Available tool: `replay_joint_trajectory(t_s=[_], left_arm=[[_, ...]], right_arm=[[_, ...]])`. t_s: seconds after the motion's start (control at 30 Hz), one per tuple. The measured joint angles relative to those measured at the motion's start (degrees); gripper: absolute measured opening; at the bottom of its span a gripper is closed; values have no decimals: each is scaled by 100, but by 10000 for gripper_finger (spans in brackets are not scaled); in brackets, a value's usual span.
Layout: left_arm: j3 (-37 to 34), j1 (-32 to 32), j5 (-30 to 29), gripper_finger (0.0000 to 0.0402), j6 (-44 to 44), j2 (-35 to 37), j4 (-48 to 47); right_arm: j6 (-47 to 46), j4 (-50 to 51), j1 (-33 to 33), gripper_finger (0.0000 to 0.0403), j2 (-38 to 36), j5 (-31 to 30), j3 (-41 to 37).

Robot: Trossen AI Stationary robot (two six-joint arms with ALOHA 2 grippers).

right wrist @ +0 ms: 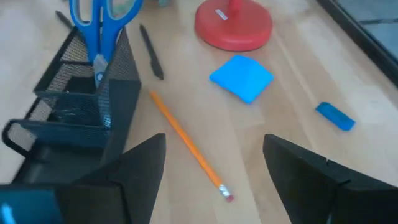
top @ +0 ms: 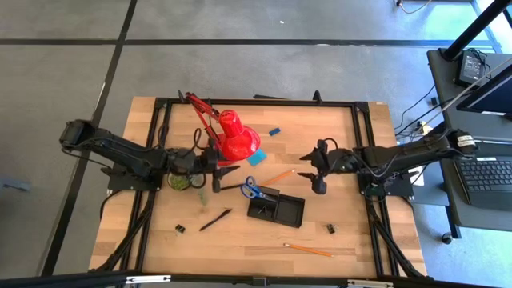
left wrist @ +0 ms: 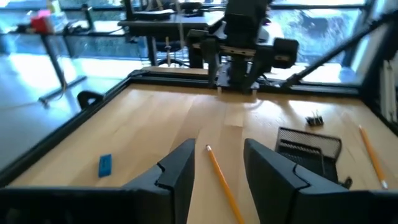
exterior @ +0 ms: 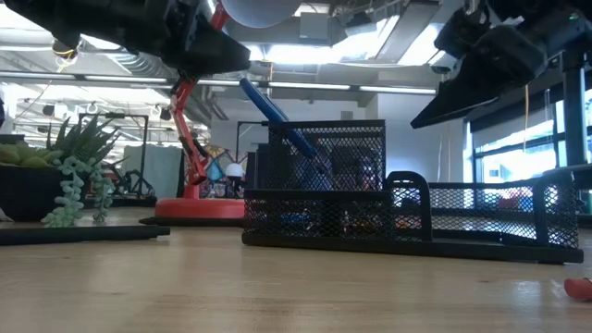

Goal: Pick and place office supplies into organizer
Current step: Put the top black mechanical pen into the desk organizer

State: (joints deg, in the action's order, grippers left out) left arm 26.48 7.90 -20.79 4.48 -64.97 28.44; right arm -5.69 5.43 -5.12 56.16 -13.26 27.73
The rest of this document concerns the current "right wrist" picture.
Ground orange pencil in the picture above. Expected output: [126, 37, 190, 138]
[149, 90, 234, 203]

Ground blue-handled scissors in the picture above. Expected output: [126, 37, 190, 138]
[68, 0, 146, 88]

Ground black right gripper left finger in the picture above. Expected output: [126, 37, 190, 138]
[0, 133, 167, 224]

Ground blue sticky note pad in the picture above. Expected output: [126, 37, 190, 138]
[209, 55, 275, 105]

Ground red desk lamp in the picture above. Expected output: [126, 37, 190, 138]
[194, 0, 274, 53]

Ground black aluminium table frame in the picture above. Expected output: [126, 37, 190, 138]
[316, 0, 398, 88]

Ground blue eraser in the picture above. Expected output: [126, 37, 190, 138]
[315, 101, 356, 132]

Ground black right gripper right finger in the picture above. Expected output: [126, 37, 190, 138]
[262, 133, 398, 224]

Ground black mesh desk organizer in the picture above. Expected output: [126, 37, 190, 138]
[1, 26, 143, 187]

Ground black pen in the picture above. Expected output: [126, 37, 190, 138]
[55, 10, 74, 30]
[139, 24, 165, 81]

